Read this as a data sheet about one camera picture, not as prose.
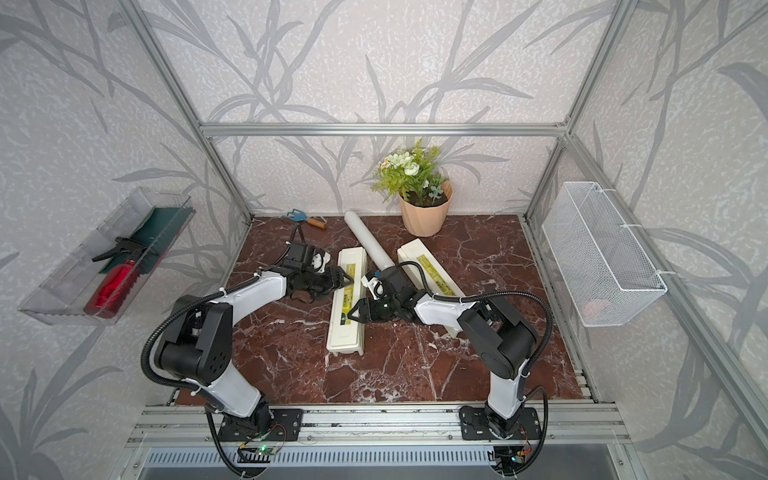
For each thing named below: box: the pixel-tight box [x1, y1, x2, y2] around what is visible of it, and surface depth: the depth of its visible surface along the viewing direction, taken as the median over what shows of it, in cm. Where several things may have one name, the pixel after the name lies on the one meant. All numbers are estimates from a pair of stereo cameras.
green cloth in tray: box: [99, 206, 195, 275], surface depth 71 cm
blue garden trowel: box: [281, 208, 327, 229], surface depth 122 cm
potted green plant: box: [372, 139, 453, 238], surface depth 103 cm
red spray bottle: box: [84, 237, 146, 318], surface depth 61 cm
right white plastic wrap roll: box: [344, 211, 395, 271], surface depth 111 cm
